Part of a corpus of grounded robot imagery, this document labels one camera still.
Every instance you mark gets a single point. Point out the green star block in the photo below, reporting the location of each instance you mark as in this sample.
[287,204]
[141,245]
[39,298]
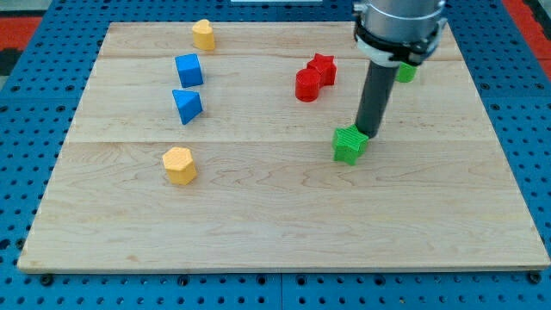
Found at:
[348,144]

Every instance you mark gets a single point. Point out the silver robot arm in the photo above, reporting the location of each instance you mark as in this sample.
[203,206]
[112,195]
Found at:
[392,32]

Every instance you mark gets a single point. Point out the wooden board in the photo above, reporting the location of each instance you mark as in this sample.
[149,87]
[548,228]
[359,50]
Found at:
[433,191]

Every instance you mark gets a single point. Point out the red star block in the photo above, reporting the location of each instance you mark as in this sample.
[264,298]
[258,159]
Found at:
[325,66]

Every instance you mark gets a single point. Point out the red cylinder block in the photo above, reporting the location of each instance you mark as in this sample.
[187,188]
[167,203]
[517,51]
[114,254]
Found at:
[307,84]

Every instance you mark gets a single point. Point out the yellow hexagon block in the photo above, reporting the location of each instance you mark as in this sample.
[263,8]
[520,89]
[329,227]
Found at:
[179,165]

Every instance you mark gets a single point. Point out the blue triangle block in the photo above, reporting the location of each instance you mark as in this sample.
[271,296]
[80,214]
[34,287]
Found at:
[188,104]

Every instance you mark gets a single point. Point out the blue cube block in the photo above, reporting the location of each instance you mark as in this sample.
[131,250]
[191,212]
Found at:
[189,70]

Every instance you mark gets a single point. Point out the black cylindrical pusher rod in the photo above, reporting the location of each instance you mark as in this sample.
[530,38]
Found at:
[376,92]

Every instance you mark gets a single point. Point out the yellow heart block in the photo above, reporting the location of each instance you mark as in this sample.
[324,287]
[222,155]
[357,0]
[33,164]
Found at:
[203,35]

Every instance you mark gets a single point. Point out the green block behind rod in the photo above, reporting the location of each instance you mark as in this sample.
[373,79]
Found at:
[406,73]

